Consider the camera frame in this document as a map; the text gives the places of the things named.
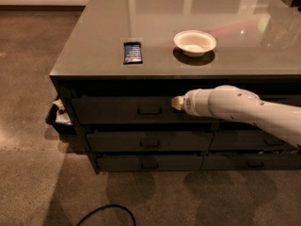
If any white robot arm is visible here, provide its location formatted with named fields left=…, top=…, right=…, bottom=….
left=171, top=86, right=301, bottom=148

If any grey drawer cabinet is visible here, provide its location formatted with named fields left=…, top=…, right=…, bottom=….
left=50, top=0, right=301, bottom=172

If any white bowl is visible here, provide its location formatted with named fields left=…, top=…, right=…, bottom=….
left=174, top=30, right=216, bottom=57

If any black bin with trash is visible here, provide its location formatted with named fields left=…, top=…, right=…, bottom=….
left=45, top=99, right=75, bottom=135

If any black floor cable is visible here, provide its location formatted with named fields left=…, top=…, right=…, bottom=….
left=74, top=203, right=137, bottom=226

